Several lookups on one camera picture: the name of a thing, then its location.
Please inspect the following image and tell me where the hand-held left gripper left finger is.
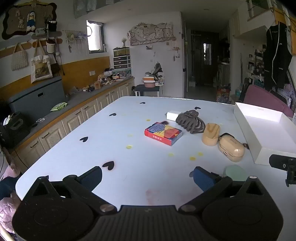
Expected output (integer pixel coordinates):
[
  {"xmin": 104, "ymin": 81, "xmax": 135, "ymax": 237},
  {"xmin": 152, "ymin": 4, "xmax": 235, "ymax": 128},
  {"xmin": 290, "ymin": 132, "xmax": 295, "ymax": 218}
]
[{"xmin": 30, "ymin": 166, "xmax": 117, "ymax": 215}]

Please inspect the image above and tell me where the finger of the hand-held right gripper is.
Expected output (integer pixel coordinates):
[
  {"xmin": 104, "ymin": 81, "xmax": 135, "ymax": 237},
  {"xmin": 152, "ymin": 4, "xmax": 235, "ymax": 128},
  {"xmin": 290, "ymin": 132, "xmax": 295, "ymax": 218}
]
[{"xmin": 269, "ymin": 154, "xmax": 296, "ymax": 187}]

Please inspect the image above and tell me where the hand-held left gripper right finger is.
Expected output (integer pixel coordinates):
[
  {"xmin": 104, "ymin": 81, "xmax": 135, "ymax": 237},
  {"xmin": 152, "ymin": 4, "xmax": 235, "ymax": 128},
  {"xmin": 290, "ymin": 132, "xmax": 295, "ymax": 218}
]
[{"xmin": 178, "ymin": 166, "xmax": 266, "ymax": 214}]

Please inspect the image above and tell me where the white cardboard box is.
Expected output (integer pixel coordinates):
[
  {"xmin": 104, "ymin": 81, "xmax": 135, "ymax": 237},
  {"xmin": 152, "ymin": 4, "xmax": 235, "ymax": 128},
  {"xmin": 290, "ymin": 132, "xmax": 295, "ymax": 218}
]
[{"xmin": 233, "ymin": 102, "xmax": 296, "ymax": 166}]

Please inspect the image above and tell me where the mint green round disc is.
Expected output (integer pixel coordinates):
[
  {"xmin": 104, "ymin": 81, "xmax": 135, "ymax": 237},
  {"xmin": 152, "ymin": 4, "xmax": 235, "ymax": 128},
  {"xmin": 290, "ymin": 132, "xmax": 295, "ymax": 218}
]
[{"xmin": 222, "ymin": 165, "xmax": 248, "ymax": 182}]

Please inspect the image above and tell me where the beige earbuds case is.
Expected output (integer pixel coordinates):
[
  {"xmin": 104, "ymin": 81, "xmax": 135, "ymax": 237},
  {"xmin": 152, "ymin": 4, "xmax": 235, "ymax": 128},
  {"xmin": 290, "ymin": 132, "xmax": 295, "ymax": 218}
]
[{"xmin": 217, "ymin": 133, "xmax": 249, "ymax": 162}]

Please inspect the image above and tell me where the light wooden block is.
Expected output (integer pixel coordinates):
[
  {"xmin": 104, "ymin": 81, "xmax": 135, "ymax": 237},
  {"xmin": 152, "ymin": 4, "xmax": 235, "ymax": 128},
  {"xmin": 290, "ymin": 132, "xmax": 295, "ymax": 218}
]
[{"xmin": 202, "ymin": 123, "xmax": 221, "ymax": 146}]

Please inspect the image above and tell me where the red and blue card box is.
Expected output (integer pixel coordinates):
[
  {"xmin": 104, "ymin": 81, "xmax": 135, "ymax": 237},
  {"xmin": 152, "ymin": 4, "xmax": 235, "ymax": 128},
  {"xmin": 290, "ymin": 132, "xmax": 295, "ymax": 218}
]
[{"xmin": 144, "ymin": 122, "xmax": 183, "ymax": 146}]

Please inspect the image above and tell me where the brown hair claw clip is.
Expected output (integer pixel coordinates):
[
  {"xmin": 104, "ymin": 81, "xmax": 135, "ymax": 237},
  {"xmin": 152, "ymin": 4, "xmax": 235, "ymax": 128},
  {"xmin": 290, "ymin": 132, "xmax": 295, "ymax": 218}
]
[{"xmin": 175, "ymin": 110, "xmax": 206, "ymax": 135}]

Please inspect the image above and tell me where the cream cabinet row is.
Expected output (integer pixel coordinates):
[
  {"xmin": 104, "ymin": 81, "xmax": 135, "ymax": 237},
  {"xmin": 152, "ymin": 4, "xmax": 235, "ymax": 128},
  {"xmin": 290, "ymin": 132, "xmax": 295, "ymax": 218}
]
[{"xmin": 14, "ymin": 76, "xmax": 136, "ymax": 172}]

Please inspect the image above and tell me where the pink chair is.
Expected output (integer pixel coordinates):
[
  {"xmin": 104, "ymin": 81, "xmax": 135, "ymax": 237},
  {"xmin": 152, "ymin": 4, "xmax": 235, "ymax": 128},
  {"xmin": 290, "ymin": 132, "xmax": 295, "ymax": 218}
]
[{"xmin": 243, "ymin": 84, "xmax": 294, "ymax": 117}]

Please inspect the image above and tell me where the white power adapter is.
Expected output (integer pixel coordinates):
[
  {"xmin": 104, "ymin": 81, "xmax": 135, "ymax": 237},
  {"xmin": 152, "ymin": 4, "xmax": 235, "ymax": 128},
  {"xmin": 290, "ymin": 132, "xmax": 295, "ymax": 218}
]
[{"xmin": 166, "ymin": 111, "xmax": 184, "ymax": 121}]

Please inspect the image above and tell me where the green wipes packet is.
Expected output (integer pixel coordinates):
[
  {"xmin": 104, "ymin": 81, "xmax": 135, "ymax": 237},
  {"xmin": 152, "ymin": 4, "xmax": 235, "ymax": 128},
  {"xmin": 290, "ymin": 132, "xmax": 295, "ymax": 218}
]
[{"xmin": 50, "ymin": 102, "xmax": 68, "ymax": 112}]

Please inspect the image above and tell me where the colourful floor bag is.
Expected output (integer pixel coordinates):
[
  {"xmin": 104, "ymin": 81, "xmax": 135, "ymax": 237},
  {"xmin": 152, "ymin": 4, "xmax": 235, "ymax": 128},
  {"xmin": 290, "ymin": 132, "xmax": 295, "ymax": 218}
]
[{"xmin": 216, "ymin": 85, "xmax": 232, "ymax": 103}]

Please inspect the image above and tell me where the pink cloth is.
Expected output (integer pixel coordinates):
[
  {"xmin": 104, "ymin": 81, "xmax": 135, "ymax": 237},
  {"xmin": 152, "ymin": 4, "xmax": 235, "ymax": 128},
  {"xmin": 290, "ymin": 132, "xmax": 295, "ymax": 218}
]
[{"xmin": 0, "ymin": 192, "xmax": 22, "ymax": 233}]

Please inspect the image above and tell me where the black bag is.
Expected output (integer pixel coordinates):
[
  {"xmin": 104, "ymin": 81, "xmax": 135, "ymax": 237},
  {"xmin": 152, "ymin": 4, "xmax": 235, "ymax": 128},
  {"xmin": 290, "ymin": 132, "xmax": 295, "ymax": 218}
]
[{"xmin": 0, "ymin": 111, "xmax": 30, "ymax": 149}]

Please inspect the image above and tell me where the grey storage box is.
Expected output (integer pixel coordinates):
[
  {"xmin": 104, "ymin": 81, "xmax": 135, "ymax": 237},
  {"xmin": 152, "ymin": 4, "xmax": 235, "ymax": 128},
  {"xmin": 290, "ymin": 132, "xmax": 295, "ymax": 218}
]
[{"xmin": 6, "ymin": 76, "xmax": 66, "ymax": 121}]

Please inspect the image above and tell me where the countertop clutter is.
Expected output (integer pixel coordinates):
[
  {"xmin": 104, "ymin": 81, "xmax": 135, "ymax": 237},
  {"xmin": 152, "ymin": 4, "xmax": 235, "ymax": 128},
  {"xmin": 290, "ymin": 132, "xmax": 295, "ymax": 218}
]
[{"xmin": 83, "ymin": 70, "xmax": 126, "ymax": 93}]

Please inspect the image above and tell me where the black jacket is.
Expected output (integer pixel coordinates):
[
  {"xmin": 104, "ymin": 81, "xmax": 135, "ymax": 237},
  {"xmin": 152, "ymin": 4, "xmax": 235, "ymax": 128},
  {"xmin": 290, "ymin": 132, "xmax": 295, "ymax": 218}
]
[{"xmin": 264, "ymin": 21, "xmax": 293, "ymax": 91}]

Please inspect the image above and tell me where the dark topped stool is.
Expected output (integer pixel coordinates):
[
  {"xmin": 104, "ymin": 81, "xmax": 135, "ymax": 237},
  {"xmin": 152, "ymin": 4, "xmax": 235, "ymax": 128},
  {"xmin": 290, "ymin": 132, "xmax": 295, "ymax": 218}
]
[{"xmin": 134, "ymin": 84, "xmax": 160, "ymax": 97}]

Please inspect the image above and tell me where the pink pot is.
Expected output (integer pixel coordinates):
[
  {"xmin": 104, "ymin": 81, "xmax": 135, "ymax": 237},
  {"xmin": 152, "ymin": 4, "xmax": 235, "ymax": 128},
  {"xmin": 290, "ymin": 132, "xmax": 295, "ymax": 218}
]
[{"xmin": 142, "ymin": 76, "xmax": 156, "ymax": 88}]

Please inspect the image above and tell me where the bag with dark cloth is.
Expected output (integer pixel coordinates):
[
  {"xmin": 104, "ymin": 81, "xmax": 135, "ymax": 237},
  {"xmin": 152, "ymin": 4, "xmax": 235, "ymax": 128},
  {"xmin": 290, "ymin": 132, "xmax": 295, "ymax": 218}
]
[{"xmin": 151, "ymin": 62, "xmax": 165, "ymax": 86}]

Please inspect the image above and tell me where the printed tote bag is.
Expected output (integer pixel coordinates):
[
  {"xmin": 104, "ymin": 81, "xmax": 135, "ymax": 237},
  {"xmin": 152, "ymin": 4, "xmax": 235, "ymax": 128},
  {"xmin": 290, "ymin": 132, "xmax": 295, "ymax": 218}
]
[{"xmin": 31, "ymin": 39, "xmax": 53, "ymax": 84}]

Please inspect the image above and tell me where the drawer organizer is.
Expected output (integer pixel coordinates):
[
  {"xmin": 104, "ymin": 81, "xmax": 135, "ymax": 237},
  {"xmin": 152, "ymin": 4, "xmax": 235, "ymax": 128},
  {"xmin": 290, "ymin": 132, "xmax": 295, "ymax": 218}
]
[{"xmin": 113, "ymin": 47, "xmax": 132, "ymax": 69}]

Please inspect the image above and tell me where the white knit bag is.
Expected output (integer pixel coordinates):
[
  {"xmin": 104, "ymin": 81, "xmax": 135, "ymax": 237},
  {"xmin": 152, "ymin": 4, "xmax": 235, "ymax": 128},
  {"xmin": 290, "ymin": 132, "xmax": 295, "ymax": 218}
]
[{"xmin": 11, "ymin": 43, "xmax": 28, "ymax": 71}]

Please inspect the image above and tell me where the window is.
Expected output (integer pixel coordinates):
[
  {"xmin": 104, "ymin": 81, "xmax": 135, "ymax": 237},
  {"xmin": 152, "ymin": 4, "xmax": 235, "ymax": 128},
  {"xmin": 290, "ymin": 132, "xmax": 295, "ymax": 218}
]
[{"xmin": 87, "ymin": 20, "xmax": 104, "ymax": 52}]

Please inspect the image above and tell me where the bear print cloth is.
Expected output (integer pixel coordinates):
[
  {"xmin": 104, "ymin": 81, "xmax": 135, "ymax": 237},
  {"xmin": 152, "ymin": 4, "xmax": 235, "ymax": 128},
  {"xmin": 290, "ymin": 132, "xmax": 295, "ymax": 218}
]
[{"xmin": 128, "ymin": 22, "xmax": 174, "ymax": 46}]

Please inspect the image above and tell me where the brown wall board with doll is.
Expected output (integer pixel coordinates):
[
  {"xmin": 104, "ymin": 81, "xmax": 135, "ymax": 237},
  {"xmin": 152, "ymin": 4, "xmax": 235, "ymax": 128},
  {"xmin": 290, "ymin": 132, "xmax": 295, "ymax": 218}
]
[{"xmin": 2, "ymin": 2, "xmax": 57, "ymax": 40}]

